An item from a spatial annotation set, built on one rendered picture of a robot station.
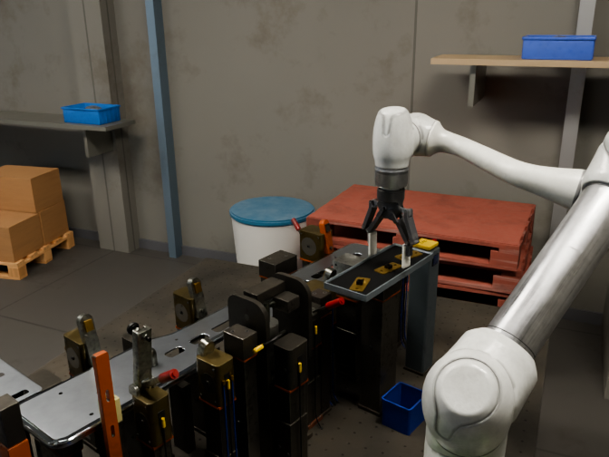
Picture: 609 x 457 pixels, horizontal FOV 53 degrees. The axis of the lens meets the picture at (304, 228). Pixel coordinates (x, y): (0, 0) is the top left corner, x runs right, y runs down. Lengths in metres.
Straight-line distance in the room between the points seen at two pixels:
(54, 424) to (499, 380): 0.96
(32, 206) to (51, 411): 3.67
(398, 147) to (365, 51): 2.44
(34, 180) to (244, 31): 1.99
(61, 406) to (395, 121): 1.06
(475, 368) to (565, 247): 0.32
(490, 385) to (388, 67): 3.08
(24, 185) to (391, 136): 3.88
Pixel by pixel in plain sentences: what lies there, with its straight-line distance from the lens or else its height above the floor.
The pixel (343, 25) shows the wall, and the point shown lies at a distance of 4.05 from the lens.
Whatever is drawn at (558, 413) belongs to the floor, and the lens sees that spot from 3.33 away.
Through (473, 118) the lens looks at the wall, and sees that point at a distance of 3.89.
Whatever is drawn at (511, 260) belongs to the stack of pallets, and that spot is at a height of 0.72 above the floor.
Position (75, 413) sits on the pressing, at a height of 1.00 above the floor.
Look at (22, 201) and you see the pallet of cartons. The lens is 5.19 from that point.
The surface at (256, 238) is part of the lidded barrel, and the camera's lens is 3.78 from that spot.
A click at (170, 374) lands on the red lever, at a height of 1.14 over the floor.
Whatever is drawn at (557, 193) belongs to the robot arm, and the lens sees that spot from 1.54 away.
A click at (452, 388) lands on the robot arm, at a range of 1.08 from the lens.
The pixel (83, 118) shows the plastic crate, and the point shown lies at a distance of 4.70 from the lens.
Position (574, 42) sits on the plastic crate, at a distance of 3.38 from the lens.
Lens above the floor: 1.86
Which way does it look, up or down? 20 degrees down
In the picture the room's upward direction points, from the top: 1 degrees counter-clockwise
